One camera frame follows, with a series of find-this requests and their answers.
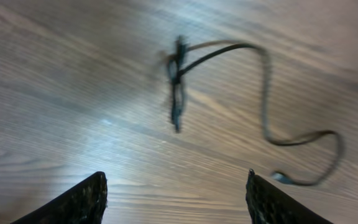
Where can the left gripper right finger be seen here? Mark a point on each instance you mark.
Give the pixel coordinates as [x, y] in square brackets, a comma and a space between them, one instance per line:
[267, 204]

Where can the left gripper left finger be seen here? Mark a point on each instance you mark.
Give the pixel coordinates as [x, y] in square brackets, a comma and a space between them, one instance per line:
[84, 203]

